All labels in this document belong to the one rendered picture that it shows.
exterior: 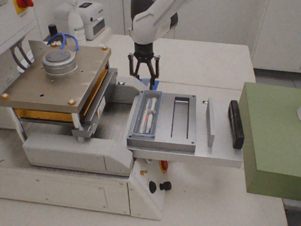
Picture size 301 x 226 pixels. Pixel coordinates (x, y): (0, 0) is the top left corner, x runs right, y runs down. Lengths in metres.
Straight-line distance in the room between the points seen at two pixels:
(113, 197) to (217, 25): 2.63
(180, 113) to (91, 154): 0.27
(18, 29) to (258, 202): 0.82
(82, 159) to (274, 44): 2.42
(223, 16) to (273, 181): 2.44
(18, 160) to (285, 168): 0.71
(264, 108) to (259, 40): 1.81
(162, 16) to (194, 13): 2.24
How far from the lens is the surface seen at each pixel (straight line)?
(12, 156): 0.75
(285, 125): 0.94
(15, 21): 0.75
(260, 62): 2.86
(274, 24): 2.71
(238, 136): 0.63
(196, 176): 0.86
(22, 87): 0.64
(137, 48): 1.03
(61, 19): 1.63
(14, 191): 0.84
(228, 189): 0.85
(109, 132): 0.73
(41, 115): 0.65
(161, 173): 0.80
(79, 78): 0.63
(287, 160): 0.84
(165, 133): 0.62
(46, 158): 0.66
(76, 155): 0.61
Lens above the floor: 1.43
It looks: 41 degrees down
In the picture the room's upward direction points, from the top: straight up
